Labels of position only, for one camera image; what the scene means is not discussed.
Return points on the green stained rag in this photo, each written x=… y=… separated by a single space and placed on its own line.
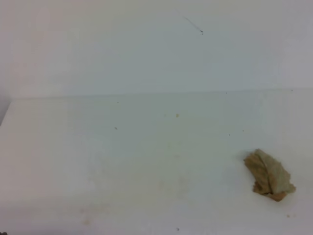
x=271 y=179

